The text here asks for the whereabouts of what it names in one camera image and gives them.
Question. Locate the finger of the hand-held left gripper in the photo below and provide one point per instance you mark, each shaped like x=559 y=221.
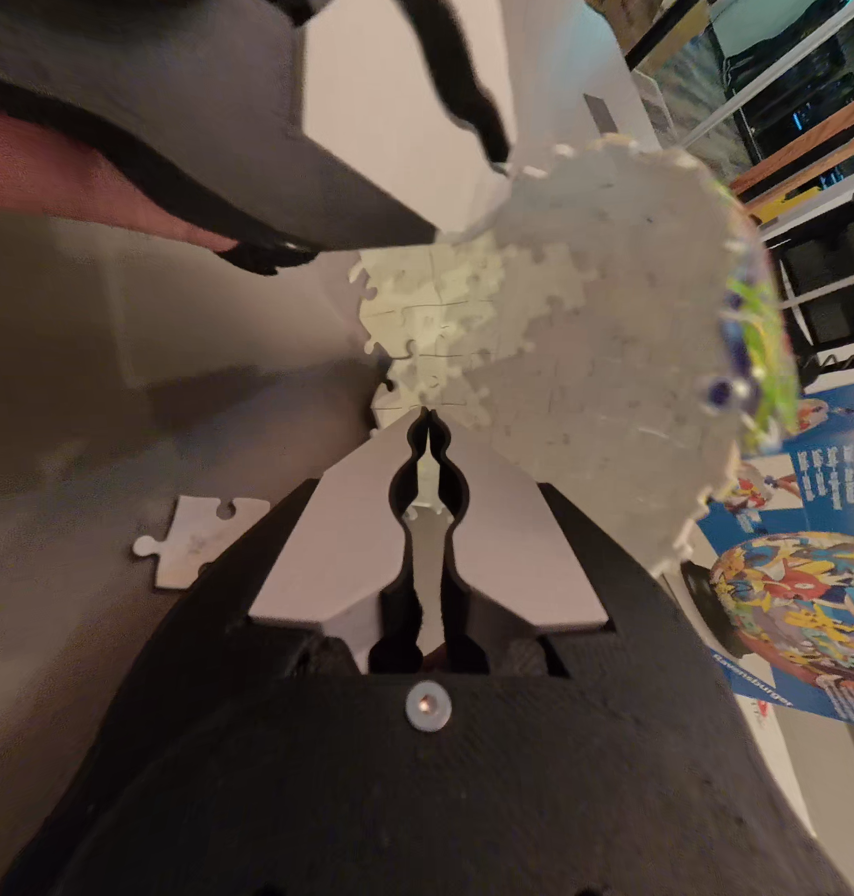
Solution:
x=560 y=70
x=371 y=105

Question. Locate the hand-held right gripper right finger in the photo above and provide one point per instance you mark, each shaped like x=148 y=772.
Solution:
x=532 y=560

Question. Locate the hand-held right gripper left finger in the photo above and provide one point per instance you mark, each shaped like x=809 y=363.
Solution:
x=322 y=560

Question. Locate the single curved puzzle piece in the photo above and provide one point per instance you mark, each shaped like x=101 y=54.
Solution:
x=427 y=490

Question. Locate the partly built puzzle ball shell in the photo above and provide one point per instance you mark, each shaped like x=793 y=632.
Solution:
x=609 y=350

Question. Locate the white loose puzzle piece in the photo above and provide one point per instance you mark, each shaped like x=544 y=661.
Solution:
x=188 y=546

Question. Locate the blue puzzle box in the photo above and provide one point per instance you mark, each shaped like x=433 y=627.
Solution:
x=784 y=609

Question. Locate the person's left hand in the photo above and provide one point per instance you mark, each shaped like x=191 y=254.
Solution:
x=62 y=175

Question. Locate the white shelving rack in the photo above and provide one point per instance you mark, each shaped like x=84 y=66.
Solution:
x=749 y=105

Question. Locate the wooden shelf board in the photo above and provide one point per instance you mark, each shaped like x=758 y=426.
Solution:
x=819 y=133

